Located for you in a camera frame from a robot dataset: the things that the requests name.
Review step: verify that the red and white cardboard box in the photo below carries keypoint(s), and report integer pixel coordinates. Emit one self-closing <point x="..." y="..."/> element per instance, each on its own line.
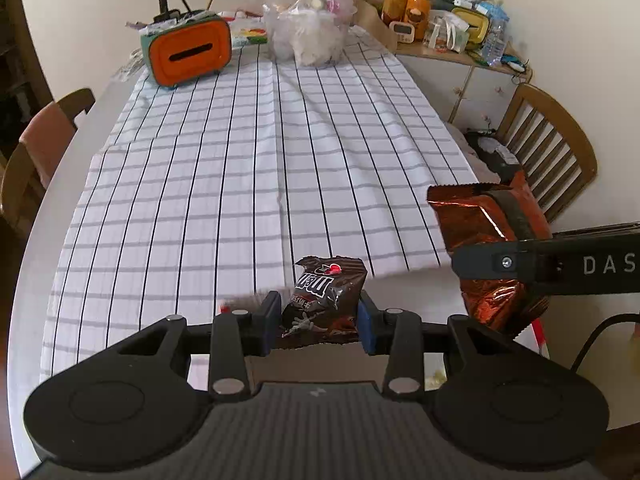
<point x="540" y="340"/>

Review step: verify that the brown paper bag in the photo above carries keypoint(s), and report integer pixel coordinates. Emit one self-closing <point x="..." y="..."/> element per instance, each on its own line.
<point x="375" y="22"/>

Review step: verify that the black bag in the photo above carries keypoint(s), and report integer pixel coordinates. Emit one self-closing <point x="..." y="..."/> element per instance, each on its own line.
<point x="492" y="155"/>

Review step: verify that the yellow storage box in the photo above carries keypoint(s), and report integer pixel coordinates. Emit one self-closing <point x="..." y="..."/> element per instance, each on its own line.
<point x="470" y="27"/>

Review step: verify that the orange thermos bottle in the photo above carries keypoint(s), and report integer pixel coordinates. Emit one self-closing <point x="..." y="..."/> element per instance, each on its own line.
<point x="417" y="7"/>

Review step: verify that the white cabinet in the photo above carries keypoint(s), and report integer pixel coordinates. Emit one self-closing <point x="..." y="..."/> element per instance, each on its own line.
<point x="480" y="90"/>

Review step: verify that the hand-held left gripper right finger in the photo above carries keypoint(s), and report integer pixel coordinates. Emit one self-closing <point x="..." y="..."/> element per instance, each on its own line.
<point x="365" y="327"/>

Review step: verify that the colourful flat packet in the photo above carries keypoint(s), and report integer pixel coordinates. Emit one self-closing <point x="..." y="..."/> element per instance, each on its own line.
<point x="250" y="32"/>

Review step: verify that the red-brown snack bag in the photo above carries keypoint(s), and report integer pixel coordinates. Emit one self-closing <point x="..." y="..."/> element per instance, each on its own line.
<point x="470" y="215"/>

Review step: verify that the orange juice bottle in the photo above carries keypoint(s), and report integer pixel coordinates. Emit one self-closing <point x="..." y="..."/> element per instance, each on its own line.
<point x="394" y="5"/>

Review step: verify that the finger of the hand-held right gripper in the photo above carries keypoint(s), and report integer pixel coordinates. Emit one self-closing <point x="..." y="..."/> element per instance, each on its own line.
<point x="490" y="262"/>

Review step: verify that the pink cloth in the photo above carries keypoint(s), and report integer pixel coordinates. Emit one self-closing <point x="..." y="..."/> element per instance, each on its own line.
<point x="47" y="140"/>

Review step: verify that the white kitchen timer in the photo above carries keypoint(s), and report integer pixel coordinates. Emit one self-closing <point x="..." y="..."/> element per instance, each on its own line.
<point x="402" y="31"/>

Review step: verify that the white checkered tablecloth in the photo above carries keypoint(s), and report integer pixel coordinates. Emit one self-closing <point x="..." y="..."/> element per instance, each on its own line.
<point x="225" y="170"/>

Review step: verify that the wooden slatted chair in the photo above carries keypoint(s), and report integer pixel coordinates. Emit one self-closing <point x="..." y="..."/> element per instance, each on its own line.
<point x="550" y="145"/>

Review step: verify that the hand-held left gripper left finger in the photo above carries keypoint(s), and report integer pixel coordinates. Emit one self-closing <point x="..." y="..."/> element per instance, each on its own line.
<point x="272" y="320"/>

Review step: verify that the clear plastic bag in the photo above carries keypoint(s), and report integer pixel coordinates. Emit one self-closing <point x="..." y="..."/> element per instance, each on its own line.
<point x="310" y="30"/>

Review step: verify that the brown chocolate candy bag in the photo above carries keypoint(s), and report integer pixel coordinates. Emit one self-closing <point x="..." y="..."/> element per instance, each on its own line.
<point x="320" y="300"/>

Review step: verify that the clear small packets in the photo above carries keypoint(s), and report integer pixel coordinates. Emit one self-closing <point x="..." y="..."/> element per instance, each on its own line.
<point x="131" y="62"/>

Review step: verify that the orange tissue box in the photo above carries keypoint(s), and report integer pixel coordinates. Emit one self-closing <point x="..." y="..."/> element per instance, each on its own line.
<point x="187" y="50"/>

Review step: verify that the clear water bottle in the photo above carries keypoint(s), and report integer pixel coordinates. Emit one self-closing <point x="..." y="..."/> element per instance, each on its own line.
<point x="494" y="42"/>

